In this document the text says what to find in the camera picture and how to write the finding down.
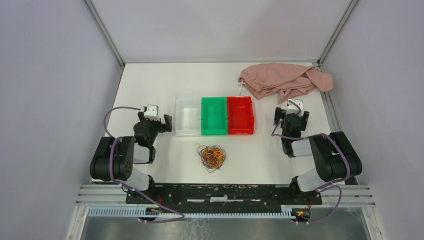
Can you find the right controller board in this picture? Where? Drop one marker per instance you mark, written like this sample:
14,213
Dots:
301,215

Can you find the red plastic bin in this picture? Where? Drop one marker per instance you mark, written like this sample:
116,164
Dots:
240,115

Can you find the aluminium frame rail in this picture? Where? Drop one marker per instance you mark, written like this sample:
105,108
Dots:
353,196

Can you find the pink cloth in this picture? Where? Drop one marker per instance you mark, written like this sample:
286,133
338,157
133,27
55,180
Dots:
284,79

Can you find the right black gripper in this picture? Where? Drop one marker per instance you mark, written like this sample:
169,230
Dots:
279,113

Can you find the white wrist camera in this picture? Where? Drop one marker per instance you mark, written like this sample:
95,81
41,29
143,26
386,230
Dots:
295,106
150,112

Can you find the green plastic bin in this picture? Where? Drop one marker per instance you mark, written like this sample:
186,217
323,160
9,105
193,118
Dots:
214,119

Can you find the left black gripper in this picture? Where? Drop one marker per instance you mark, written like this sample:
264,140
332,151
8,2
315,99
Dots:
167,119

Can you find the white slotted cable duct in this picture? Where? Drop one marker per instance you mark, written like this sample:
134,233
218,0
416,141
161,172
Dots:
145,212

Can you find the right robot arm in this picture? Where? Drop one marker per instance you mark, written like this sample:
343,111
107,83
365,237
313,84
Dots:
335,159

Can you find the clear plastic bin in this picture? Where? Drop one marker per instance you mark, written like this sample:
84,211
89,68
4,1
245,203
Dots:
187,117

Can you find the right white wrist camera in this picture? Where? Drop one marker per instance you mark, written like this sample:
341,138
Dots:
295,106

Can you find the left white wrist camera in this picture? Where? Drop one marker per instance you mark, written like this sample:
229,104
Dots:
150,112

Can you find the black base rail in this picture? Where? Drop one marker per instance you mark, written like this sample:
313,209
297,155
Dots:
190,198

